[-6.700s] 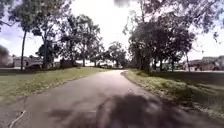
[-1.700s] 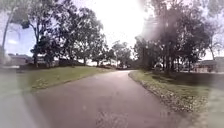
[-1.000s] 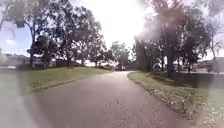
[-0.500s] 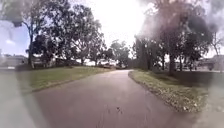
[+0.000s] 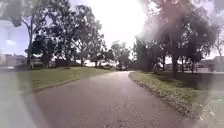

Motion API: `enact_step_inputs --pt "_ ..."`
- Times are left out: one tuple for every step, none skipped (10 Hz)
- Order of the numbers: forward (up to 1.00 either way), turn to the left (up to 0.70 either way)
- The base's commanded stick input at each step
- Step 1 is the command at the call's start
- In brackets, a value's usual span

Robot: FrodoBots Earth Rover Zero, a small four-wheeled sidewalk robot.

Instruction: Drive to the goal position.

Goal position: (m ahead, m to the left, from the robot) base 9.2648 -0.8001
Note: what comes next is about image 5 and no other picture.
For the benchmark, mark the grey asphalt path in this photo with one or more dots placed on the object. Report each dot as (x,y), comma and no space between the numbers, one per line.
(103,103)

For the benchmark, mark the grass verge with trees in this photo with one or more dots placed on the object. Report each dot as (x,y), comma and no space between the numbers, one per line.
(56,76)

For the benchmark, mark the grass verge with leaf litter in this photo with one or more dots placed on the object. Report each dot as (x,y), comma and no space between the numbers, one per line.
(166,87)

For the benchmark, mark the row of tall trees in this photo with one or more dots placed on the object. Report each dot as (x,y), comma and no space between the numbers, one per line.
(176,36)

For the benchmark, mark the pale building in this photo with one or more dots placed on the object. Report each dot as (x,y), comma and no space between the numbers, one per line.
(12,60)

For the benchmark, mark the low building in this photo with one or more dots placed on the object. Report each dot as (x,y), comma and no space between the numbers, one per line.
(213,64)

